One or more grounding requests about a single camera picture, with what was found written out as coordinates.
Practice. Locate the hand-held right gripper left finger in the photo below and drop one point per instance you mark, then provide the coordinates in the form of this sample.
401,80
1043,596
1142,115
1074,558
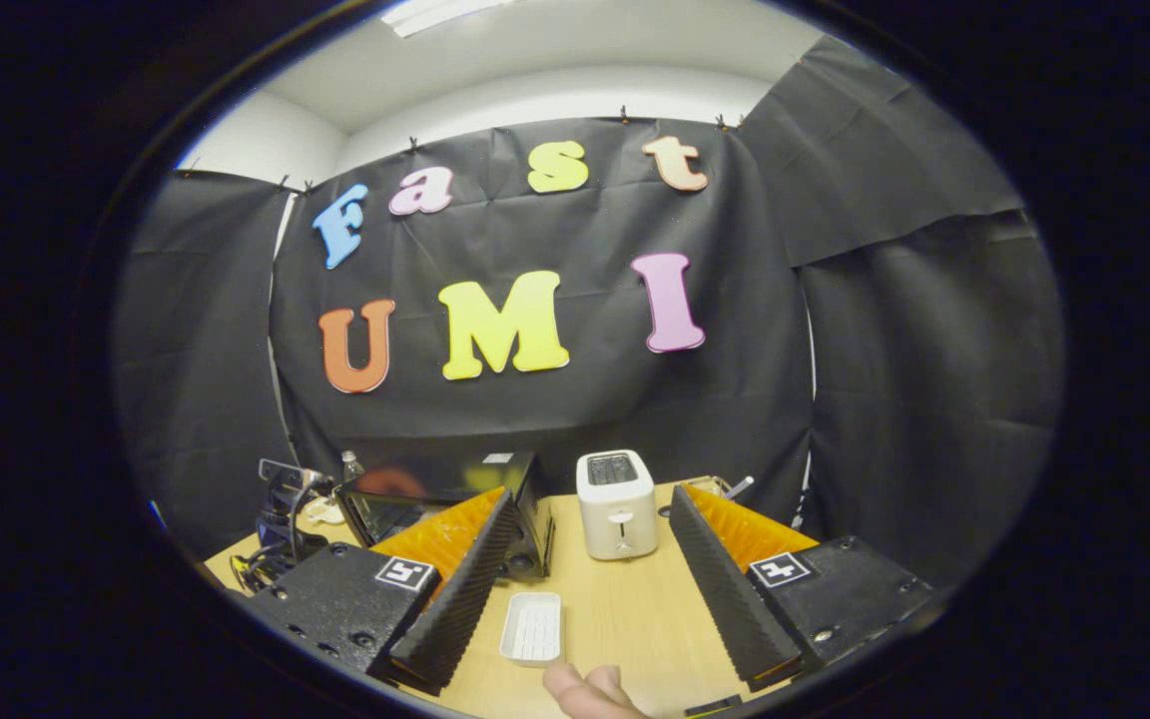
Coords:
460,599

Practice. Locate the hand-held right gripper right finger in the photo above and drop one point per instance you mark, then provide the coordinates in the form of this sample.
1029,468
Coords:
720,589

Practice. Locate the black electric oven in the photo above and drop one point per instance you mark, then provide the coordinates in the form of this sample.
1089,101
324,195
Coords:
435,474

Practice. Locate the white divided seasoning plate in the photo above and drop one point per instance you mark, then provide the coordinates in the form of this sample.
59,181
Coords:
323,511

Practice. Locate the white rectangular tray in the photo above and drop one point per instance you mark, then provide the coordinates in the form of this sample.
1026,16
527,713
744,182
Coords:
532,629

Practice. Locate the clear water bottle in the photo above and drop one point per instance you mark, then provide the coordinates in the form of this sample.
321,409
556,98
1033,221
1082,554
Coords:
350,467

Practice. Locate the white toaster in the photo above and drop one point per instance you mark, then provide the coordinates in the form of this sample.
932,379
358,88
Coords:
615,509

